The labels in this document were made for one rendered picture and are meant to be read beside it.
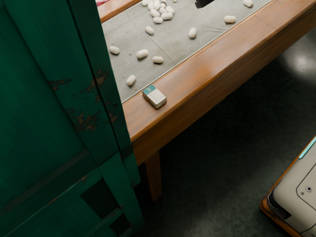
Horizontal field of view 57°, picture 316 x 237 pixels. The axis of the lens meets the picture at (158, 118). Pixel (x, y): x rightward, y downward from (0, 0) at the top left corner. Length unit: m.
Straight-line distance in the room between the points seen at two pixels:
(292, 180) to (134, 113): 0.76
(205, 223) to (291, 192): 0.42
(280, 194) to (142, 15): 0.85
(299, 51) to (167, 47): 1.30
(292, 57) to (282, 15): 1.01
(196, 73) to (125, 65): 0.22
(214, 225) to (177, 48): 0.85
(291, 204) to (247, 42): 0.65
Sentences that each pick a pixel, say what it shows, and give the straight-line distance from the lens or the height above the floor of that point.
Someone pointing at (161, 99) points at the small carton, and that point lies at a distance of 0.76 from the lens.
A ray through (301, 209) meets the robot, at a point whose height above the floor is 0.27.
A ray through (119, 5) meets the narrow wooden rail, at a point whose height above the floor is 0.76.
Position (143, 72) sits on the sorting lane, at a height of 0.74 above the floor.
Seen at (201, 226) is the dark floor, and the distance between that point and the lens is 1.44.
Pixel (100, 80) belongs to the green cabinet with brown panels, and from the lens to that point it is 0.43.
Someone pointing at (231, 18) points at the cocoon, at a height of 0.76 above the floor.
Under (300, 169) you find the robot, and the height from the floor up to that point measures 0.27.
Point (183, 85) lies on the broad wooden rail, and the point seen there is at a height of 0.76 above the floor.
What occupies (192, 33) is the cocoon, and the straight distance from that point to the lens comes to 0.95.
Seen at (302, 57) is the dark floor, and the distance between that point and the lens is 2.08.
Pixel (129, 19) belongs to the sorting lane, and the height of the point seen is 0.74.
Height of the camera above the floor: 1.41
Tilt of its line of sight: 59 degrees down
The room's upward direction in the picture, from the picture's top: 4 degrees counter-clockwise
